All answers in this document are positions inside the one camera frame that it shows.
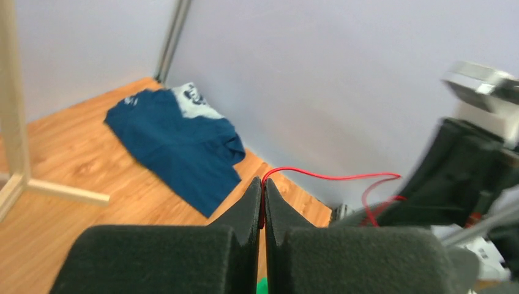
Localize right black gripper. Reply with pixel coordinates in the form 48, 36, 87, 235
377, 118, 519, 228

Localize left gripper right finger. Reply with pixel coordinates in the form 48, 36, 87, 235
264, 180, 480, 293

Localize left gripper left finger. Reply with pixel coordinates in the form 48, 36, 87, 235
50, 177, 261, 293

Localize red thin cable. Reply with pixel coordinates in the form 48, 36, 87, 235
258, 166, 408, 229

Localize grey plastic cable spool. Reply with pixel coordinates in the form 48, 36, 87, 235
335, 195, 518, 256

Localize green three-compartment bin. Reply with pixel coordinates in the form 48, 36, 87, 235
256, 277, 269, 294

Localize blue printed t-shirt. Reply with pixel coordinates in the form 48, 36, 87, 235
104, 82, 246, 217

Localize wooden clothes rack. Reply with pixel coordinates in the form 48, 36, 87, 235
1, 1, 110, 220

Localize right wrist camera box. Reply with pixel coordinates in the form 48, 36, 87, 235
442, 61, 518, 113

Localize aluminium frame rail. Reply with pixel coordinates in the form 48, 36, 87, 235
154, 0, 192, 84

